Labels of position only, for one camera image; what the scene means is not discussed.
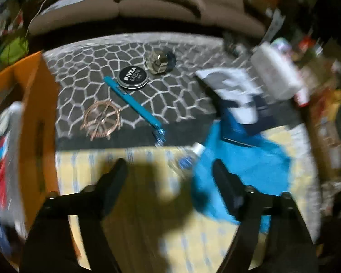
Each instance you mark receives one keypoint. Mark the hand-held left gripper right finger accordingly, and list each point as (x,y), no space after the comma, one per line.
(226,184)

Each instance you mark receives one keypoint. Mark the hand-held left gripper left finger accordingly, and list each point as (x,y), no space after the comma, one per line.
(115,182)

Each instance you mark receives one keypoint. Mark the small clear bottle silver cap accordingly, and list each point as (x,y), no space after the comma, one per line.
(191,155)

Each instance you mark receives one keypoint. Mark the rose gold wheel ornament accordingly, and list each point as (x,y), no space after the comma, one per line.
(102,117)

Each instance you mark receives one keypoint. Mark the dark face mask packet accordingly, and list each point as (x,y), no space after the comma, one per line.
(230,82)

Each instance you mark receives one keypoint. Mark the orange cardboard box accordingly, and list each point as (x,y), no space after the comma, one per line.
(42,105)

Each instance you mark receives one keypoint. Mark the round black tin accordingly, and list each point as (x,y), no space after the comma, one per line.
(132,76)

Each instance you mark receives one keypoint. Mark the gold capped perfume bottle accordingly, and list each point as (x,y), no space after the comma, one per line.
(157,61)

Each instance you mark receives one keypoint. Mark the blue cloth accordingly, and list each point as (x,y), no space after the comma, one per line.
(258,170)

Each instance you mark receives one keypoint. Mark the yellow blanket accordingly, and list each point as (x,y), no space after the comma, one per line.
(82,162)

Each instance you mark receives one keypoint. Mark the grey patterned blanket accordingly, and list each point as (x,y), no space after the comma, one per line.
(173,96)

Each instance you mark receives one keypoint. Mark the red blue white packet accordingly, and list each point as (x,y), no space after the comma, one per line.
(1,182)

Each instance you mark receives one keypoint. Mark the white tissue box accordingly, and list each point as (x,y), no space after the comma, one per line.
(272,68)

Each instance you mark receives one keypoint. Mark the green plastic bag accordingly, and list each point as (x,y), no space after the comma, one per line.
(11,51)

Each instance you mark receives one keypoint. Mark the brown sofa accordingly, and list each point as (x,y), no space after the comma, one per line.
(159,20)

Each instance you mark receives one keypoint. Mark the white papers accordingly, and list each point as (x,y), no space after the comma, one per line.
(68,2)

